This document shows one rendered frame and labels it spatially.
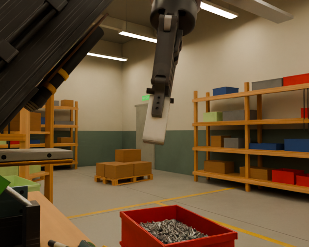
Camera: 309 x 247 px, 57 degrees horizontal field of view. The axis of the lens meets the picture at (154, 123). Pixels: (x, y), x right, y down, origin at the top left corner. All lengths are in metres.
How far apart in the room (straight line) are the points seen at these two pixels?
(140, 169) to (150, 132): 6.60
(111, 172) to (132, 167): 0.55
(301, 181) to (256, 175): 0.91
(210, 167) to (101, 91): 5.49
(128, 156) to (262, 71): 3.71
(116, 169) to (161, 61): 6.16
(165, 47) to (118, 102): 10.59
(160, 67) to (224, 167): 6.18
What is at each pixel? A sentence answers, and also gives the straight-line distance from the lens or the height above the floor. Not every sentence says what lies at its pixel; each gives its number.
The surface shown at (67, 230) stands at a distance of 0.89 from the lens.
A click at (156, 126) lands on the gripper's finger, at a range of 0.40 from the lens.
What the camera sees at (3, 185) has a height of 1.08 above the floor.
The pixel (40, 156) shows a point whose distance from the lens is 0.71.
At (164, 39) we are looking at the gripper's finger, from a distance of 0.41.
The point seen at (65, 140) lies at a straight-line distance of 9.54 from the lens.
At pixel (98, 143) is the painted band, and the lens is 10.55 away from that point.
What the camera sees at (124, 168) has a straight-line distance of 6.68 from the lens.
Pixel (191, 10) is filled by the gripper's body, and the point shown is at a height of 1.36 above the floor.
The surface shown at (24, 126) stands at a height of 1.24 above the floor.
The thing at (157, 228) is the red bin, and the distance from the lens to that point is 0.91.
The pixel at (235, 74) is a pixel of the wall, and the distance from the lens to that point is 7.08.
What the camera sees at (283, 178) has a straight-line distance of 5.74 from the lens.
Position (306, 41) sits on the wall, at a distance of 6.33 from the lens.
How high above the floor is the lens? 1.17
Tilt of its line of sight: 2 degrees up
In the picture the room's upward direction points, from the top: straight up
